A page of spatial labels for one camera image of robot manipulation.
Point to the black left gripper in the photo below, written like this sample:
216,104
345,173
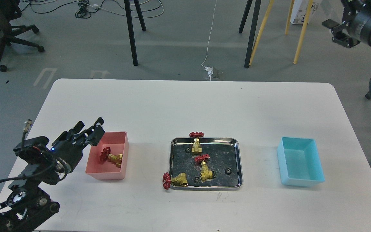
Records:
69,144

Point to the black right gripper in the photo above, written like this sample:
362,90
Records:
354,22

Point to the brass valve red wheel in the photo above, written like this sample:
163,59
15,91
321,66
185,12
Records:
107,155

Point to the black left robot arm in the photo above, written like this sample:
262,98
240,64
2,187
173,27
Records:
28,206

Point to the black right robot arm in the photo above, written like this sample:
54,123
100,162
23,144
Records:
355,26

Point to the pink plastic box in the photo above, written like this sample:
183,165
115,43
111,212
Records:
107,169

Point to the white cardboard box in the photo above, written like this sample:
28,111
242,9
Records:
299,10

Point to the blue plastic box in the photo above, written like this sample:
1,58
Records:
299,162

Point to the yellow wooden legs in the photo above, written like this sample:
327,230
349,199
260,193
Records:
308,10

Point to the black tripod legs right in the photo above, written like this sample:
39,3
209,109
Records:
253,27

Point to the metal tray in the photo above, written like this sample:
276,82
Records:
224,153

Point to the black office chair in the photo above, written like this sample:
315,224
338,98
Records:
9,10

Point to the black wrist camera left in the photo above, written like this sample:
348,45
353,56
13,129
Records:
34,150

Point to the brass valve red handle bottom-left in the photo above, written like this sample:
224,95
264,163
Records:
180,180

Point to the brass valve top red handle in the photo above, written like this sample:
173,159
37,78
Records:
196,147

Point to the brass valve red handle centre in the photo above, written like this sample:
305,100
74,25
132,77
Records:
205,173

